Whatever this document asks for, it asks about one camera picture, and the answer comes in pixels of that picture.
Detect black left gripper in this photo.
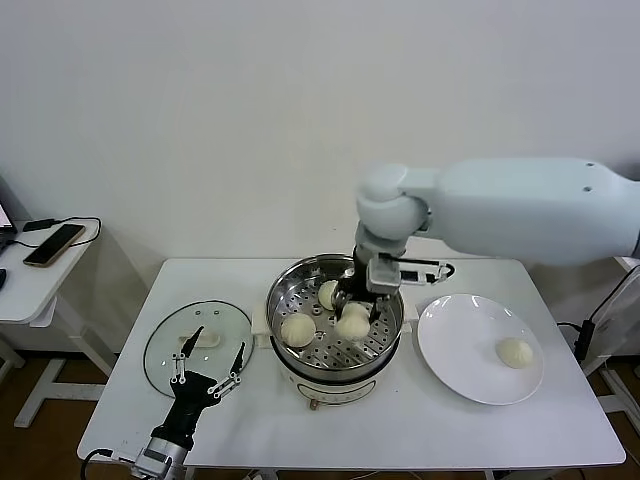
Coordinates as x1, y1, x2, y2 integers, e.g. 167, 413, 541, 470
151, 326, 249, 449

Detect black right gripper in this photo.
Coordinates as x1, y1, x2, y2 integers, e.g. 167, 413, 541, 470
331, 244, 389, 324

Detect white steamed baozi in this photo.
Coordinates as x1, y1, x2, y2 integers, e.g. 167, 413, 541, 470
333, 301, 372, 344
494, 336, 535, 370
279, 314, 317, 349
317, 279, 344, 311

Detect glass pot lid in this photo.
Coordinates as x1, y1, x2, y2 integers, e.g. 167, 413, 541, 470
142, 298, 253, 400

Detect stainless steel steamer basket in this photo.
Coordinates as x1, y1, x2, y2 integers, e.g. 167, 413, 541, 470
264, 254, 405, 374

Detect white electric cooker pot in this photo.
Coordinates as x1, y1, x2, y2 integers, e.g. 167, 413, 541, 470
251, 291, 420, 412

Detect white oval plate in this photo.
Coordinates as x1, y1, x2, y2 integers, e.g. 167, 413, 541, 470
416, 293, 545, 405

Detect black smartphone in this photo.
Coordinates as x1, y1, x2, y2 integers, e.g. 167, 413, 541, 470
23, 224, 87, 269

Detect white side table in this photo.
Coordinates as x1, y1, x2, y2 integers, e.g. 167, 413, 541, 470
0, 217, 119, 429
582, 254, 640, 416

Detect black laptop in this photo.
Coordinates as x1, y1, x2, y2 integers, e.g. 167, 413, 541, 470
0, 174, 20, 254

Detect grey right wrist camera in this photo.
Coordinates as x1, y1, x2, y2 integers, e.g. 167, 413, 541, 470
366, 253, 435, 295

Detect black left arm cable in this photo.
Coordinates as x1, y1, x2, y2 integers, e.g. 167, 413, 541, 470
81, 448, 144, 480

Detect black charger with cable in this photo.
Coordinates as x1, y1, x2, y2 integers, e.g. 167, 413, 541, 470
4, 216, 103, 251

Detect black cable with plug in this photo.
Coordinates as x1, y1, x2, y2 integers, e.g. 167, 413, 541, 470
556, 264, 640, 364

